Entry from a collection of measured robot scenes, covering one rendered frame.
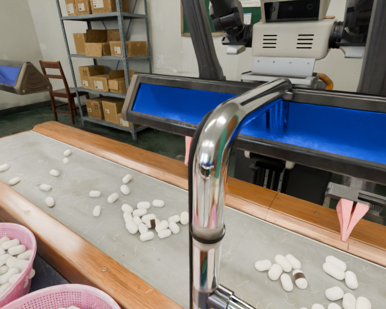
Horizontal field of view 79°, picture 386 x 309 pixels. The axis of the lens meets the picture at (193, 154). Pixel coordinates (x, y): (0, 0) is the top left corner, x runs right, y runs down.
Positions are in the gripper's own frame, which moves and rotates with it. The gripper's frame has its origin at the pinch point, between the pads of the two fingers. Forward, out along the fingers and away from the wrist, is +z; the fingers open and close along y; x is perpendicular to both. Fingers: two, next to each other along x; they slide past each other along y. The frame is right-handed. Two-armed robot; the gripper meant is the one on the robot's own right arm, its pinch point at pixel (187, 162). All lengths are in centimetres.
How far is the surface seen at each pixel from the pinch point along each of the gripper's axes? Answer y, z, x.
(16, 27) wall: -452, -157, 64
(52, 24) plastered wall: -393, -181, 81
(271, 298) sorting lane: 29.4, 20.4, -1.6
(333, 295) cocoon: 38.4, 15.5, 0.6
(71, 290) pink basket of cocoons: -0.3, 33.6, -16.1
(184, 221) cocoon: 5.8, 14.4, 1.0
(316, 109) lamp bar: 30.0, 0.0, -30.8
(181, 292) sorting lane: 15.1, 26.5, -7.0
